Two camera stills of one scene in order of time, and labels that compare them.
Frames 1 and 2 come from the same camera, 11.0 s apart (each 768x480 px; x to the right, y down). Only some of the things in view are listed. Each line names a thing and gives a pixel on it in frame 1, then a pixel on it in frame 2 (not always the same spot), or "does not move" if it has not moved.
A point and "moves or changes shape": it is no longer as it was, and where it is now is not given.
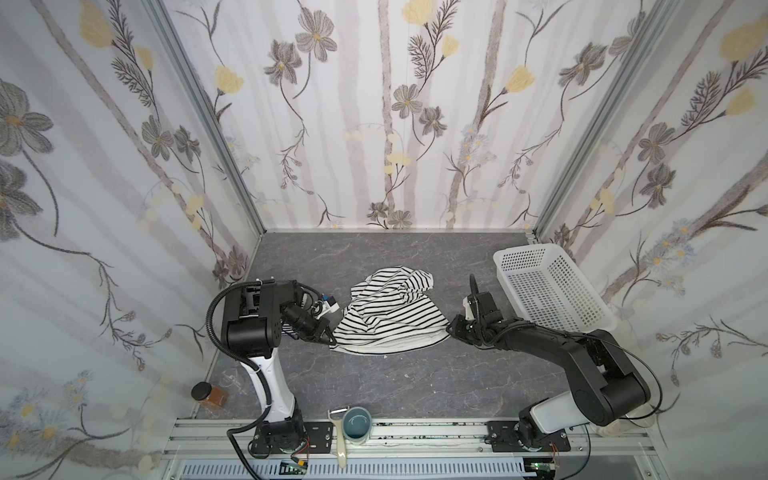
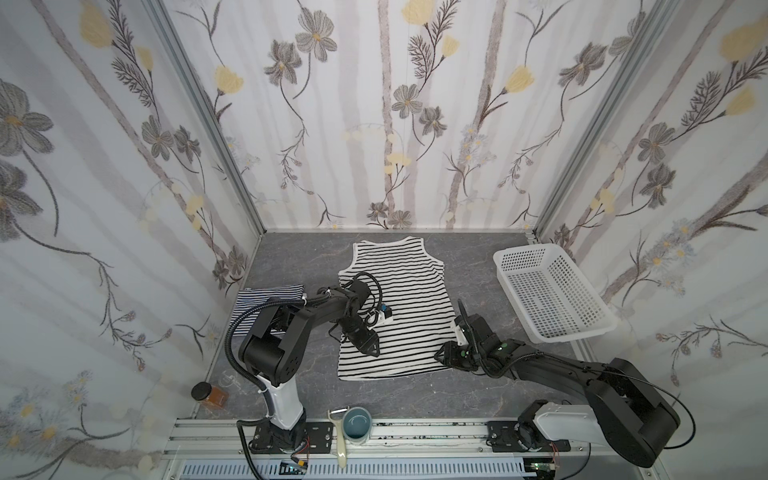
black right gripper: (480, 306) to (472, 335)
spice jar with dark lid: (212, 397) does not move
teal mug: (356, 425) does not move
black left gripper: (321, 330) to (357, 327)
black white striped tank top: (391, 311) moves or changes shape
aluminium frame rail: (225, 438) does not move
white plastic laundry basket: (546, 286) does not move
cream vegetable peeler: (338, 423) does not move
